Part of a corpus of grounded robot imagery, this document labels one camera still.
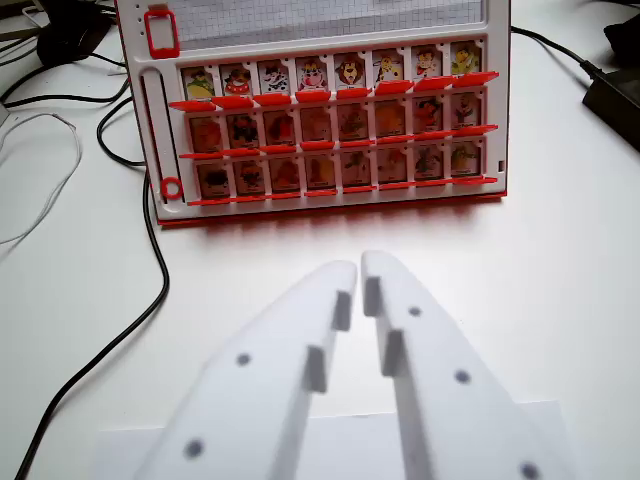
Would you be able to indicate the black bundle of gear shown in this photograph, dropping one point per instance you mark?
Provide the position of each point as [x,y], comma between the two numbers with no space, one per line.
[70,35]

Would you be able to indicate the red flap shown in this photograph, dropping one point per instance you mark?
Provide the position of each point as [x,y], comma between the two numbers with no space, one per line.
[434,84]

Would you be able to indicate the black box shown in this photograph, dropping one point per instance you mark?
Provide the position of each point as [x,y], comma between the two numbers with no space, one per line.
[617,100]

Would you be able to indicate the red and white game board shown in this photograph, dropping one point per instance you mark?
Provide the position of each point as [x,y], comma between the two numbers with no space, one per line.
[320,125]

